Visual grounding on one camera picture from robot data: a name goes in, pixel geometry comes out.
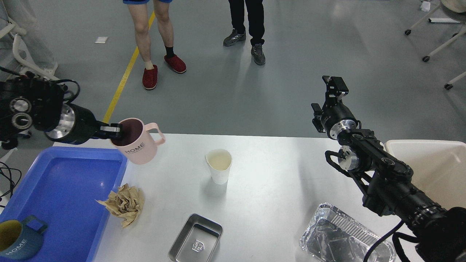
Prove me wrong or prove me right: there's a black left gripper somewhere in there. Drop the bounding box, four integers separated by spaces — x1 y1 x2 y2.
44 103 123 145

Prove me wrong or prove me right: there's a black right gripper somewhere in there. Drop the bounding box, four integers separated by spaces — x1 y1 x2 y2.
311 76 359 140

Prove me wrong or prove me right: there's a pink HOME mug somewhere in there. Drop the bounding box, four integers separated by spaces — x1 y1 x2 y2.
110 118 166 164

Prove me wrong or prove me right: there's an aluminium foil tray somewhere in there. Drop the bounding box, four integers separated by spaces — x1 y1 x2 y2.
299 203 380 262

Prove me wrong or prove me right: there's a stainless steel tray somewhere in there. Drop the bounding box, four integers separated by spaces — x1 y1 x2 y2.
168 213 223 262

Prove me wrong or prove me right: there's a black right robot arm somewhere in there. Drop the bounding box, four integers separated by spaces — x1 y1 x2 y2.
311 76 466 262

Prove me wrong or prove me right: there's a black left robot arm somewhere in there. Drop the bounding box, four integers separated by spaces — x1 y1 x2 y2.
0 71 123 150

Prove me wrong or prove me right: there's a crumpled brown paper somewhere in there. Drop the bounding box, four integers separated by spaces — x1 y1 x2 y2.
96 183 145 228

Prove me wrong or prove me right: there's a blue plastic tray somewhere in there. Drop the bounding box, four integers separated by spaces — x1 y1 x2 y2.
1 147 127 262

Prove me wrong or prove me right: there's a white paper cup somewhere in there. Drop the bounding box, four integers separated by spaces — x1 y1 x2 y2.
205 149 233 185

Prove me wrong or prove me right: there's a person in black trousers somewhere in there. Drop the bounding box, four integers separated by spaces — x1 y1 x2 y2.
223 0 266 66

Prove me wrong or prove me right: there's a white wheeled chair left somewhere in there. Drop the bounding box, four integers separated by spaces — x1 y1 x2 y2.
1 16 59 81

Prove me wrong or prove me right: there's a person in blue shorts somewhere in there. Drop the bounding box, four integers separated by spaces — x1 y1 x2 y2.
123 0 187 91

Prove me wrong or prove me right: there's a cream plastic bin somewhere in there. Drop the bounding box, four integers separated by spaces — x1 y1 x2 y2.
384 140 466 210

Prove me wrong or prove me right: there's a blue HOME mug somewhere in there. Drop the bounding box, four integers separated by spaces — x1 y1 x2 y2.
0 215 48 260

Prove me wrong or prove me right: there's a person in grey trousers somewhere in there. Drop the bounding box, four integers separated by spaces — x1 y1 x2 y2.
3 0 58 75

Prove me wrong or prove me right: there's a white chair base right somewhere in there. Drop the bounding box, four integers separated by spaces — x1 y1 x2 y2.
404 0 466 90

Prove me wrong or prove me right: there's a black cable on left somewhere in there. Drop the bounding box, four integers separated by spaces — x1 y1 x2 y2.
0 162 22 209

